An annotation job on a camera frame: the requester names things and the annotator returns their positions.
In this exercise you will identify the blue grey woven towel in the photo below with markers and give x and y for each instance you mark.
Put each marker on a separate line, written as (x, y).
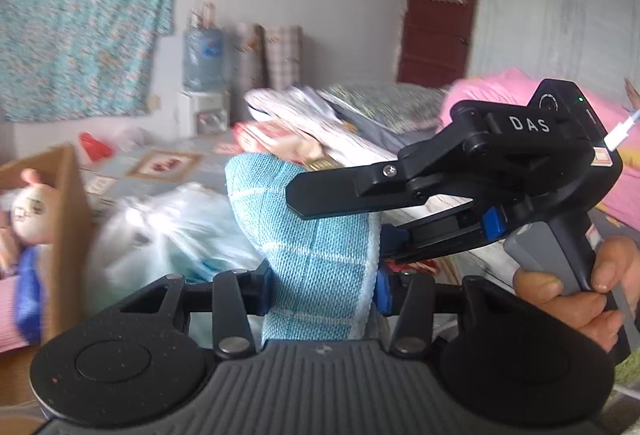
(320, 265)

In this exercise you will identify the white water dispenser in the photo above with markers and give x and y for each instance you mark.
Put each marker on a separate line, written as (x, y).
(205, 112)

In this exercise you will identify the translucent plastic bag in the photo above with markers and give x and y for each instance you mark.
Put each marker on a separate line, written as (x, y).
(165, 235)

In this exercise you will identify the white quilted blanket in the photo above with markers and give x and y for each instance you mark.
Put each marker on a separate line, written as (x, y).
(320, 125)

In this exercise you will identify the wall socket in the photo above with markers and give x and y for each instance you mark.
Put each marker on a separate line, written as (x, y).
(155, 102)

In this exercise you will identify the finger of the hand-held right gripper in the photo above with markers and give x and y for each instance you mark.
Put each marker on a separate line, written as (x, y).
(340, 190)
(440, 235)

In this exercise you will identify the person's right hand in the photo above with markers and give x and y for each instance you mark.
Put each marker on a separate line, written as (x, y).
(605, 310)

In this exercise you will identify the red plastic bag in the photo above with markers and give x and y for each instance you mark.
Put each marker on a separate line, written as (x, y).
(94, 146)

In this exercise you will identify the rolled floral mat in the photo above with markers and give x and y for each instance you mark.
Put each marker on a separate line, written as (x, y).
(249, 57)

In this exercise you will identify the rolled plaid mat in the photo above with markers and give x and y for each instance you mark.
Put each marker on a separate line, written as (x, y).
(282, 57)

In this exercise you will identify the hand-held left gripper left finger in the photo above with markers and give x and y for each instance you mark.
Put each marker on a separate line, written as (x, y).
(262, 290)

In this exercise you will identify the white plastic bag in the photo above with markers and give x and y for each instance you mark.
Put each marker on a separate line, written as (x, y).
(129, 139)

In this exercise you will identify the blue water jug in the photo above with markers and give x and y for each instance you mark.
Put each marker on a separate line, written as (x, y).
(204, 60)

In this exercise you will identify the dark red door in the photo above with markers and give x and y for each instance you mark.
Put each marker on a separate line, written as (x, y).
(440, 15)

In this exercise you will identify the red white packet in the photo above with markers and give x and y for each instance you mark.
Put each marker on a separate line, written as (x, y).
(265, 137)

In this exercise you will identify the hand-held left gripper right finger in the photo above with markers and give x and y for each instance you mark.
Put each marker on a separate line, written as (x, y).
(386, 292)

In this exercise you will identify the cardboard box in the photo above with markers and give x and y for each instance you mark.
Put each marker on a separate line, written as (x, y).
(70, 225)

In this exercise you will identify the pink plush toy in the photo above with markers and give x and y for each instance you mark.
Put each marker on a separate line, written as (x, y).
(32, 215)

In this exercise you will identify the pink striped cloth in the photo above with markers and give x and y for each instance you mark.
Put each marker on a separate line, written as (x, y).
(15, 315)

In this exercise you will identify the bottles on water jug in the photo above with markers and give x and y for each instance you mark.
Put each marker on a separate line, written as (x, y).
(202, 15)

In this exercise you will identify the blue fabric item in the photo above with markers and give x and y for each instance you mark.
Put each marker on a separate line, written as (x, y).
(30, 295)

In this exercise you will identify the teal floral wall cloth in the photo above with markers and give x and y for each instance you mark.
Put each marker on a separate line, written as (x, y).
(80, 25)

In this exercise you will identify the pink quilt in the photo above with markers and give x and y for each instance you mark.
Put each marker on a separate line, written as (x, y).
(500, 87)

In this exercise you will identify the grey wardrobe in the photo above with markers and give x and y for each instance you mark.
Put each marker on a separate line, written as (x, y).
(555, 5)

